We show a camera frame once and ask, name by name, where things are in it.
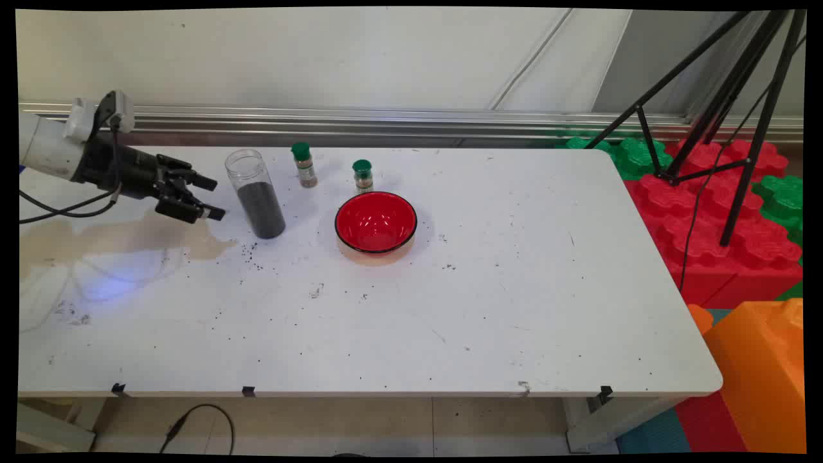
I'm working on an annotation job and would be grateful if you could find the black tripod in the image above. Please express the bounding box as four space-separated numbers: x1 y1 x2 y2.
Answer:
584 9 807 248

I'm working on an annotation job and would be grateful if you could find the white table leg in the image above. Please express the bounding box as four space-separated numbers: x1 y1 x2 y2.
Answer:
565 395 685 454

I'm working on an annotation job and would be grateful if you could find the large orange foam block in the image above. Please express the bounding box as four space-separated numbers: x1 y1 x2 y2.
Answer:
703 298 807 455

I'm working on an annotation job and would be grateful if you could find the green capped spice bottle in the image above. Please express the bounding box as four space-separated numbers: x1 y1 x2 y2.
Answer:
352 159 374 195
291 142 319 189

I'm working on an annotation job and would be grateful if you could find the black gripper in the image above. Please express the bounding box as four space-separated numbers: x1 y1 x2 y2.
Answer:
77 136 226 224

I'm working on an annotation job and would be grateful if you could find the red bowl with black rim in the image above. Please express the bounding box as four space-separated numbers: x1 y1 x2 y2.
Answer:
334 191 419 255

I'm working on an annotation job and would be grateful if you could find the black floor cable with plug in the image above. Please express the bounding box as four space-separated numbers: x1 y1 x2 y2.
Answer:
159 403 236 455

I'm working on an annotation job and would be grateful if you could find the clear jar with black granules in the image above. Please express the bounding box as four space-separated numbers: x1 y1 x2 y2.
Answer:
224 149 287 241

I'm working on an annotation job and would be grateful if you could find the red floor mat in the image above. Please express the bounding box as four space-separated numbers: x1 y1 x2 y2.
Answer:
674 391 750 455

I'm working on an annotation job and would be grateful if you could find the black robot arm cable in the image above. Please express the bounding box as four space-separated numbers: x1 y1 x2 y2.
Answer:
19 113 124 226

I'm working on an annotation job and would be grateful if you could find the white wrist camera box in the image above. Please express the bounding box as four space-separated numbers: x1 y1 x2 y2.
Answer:
63 90 136 144

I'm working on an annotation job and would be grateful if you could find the thin black tripod cable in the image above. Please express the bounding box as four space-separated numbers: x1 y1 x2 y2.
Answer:
678 35 807 294

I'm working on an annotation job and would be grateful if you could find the teal floor mat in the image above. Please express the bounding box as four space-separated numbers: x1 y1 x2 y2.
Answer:
616 407 694 455

